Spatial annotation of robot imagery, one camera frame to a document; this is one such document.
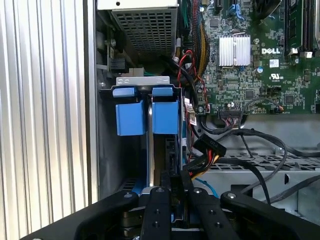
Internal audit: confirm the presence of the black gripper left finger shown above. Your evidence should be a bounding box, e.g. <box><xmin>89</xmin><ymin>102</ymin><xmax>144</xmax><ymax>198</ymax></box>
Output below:
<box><xmin>19</xmin><ymin>171</ymin><xmax>172</xmax><ymax>240</ymax></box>

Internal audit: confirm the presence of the power wire with black plug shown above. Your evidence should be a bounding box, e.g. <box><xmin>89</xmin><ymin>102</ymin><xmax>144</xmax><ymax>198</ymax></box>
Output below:
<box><xmin>186</xmin><ymin>133</ymin><xmax>228</xmax><ymax>181</ymax></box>

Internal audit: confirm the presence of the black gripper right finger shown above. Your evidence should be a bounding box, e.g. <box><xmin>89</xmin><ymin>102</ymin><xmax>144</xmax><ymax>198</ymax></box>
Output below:
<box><xmin>180</xmin><ymin>172</ymin><xmax>320</xmax><ymax>240</ymax></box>

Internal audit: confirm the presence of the braided supply cable bundle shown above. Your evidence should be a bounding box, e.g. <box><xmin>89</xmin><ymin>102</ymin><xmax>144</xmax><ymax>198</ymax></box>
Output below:
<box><xmin>179</xmin><ymin>0</ymin><xmax>211</xmax><ymax>80</ymax></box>

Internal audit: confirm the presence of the metal disk bay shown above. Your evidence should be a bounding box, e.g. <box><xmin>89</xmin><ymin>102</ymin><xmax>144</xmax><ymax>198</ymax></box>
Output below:
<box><xmin>98</xmin><ymin>76</ymin><xmax>185</xmax><ymax>221</ymax></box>

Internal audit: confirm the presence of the round black cable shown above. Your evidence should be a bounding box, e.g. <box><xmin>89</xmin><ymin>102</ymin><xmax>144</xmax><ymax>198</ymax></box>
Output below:
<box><xmin>198</xmin><ymin>113</ymin><xmax>288</xmax><ymax>195</ymax></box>
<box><xmin>262</xmin><ymin>174</ymin><xmax>320</xmax><ymax>205</ymax></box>

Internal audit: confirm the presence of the black RAM slot bank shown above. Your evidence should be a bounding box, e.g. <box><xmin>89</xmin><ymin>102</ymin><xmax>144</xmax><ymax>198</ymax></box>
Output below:
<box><xmin>302</xmin><ymin>0</ymin><xmax>316</xmax><ymax>59</ymax></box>

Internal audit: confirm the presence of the green motherboard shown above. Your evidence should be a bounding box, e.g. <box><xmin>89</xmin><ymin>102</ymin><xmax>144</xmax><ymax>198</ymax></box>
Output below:
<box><xmin>178</xmin><ymin>0</ymin><xmax>320</xmax><ymax>116</ymax></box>

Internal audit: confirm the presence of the empty blue disk carrier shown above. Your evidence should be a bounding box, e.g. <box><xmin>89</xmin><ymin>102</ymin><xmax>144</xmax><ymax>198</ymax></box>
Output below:
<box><xmin>112</xmin><ymin>86</ymin><xmax>148</xmax><ymax>197</ymax></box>

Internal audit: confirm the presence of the grey open PC case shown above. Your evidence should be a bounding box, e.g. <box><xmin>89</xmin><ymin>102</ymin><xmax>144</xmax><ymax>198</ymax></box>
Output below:
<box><xmin>83</xmin><ymin>0</ymin><xmax>320</xmax><ymax>240</ymax></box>

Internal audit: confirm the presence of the silver power supply unit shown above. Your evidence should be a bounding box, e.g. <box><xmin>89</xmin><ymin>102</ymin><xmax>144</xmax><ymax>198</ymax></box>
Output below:
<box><xmin>96</xmin><ymin>0</ymin><xmax>180</xmax><ymax>61</ymax></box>

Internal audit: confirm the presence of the black data wire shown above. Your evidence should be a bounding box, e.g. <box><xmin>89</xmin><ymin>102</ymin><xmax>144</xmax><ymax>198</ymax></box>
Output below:
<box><xmin>214</xmin><ymin>157</ymin><xmax>273</xmax><ymax>205</ymax></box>

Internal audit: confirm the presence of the silver finned heat sink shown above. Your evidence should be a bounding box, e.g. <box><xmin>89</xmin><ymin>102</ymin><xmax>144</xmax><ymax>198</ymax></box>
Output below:
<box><xmin>218</xmin><ymin>34</ymin><xmax>251</xmax><ymax>68</ymax></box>

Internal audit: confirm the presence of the grey perforated drive cage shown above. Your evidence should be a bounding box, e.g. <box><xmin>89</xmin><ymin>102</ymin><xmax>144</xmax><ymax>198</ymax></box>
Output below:
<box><xmin>184</xmin><ymin>113</ymin><xmax>320</xmax><ymax>218</ymax></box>

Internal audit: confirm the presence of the blue data plug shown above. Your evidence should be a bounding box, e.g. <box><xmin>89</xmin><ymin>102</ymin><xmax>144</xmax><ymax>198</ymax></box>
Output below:
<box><xmin>228</xmin><ymin>3</ymin><xmax>245</xmax><ymax>21</ymax></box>

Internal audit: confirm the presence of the hard disk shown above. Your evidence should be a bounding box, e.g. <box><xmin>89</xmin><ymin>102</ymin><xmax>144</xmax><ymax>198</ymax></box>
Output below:
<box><xmin>147</xmin><ymin>86</ymin><xmax>183</xmax><ymax>221</ymax></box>

